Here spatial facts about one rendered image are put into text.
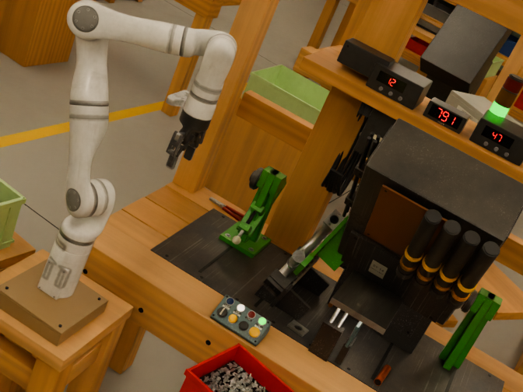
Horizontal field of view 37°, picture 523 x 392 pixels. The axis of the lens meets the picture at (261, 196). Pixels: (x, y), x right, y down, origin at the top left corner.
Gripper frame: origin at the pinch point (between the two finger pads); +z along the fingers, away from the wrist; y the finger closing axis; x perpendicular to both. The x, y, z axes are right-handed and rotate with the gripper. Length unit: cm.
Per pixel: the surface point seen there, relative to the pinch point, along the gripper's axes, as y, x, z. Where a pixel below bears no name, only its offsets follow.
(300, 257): 28.4, -33.7, 21.4
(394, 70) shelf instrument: 59, -29, -31
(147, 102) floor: 308, 161, 130
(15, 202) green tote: -5, 39, 34
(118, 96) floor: 293, 176, 130
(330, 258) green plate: 29, -42, 17
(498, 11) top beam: 66, -47, -58
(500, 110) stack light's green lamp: 68, -61, -33
